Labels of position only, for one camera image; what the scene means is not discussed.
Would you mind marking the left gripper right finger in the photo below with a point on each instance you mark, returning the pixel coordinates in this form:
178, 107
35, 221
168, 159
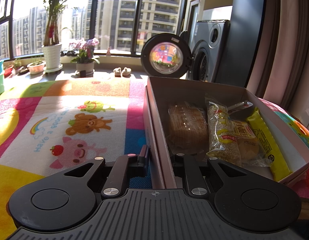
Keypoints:
186, 167

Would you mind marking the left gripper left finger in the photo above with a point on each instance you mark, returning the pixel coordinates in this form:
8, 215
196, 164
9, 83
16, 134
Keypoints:
123, 169

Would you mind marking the green grain snack packet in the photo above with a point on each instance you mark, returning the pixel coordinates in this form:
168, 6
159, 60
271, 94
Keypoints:
222, 141

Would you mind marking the clear bread loaf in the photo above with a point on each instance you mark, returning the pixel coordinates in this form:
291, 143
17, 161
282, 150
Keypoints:
187, 129

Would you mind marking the yellow small bread packet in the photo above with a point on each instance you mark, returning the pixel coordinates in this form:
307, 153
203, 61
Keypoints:
249, 147

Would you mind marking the brown cardboard box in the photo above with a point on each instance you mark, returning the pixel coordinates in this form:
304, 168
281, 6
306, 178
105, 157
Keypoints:
291, 137

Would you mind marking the long yellow snack packet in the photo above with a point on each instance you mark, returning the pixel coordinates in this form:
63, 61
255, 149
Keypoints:
278, 166

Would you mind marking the red clear snack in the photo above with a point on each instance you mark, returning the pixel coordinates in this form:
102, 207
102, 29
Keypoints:
239, 106

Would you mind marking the pair of white slippers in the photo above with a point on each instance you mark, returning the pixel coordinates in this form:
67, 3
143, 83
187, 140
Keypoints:
119, 72

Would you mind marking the colourful cartoon bed blanket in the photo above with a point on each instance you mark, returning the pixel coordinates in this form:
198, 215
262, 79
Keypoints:
56, 138

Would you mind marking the pink flowering potted plant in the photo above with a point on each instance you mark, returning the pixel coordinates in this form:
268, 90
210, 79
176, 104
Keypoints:
84, 56

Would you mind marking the round washing machine door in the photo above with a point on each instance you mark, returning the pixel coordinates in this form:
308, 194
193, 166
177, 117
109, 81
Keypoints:
166, 55

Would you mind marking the small round planter bowl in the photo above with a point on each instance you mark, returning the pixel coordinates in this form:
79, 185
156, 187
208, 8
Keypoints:
36, 67

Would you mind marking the pink curtain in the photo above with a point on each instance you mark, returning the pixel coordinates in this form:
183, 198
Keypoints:
282, 58

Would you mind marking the dark grey washing machine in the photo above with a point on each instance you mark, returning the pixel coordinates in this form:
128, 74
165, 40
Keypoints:
209, 38

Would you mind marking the red small flower pot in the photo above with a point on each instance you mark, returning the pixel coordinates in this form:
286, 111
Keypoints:
8, 70

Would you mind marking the tall bamboo in white pot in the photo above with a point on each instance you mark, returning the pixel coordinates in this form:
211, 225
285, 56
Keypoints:
51, 45

